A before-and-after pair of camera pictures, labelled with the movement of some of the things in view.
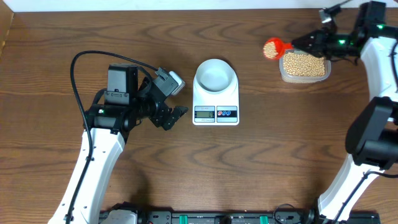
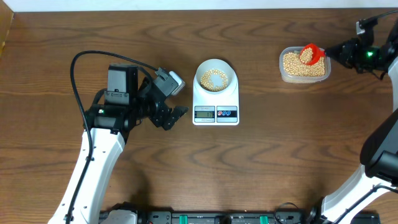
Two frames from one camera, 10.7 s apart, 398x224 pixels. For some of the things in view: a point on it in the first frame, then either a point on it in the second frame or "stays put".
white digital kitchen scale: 216,109 stays put
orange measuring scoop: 273,48 to 318,52
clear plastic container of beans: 300,66 stays put
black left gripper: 158,117 stays put
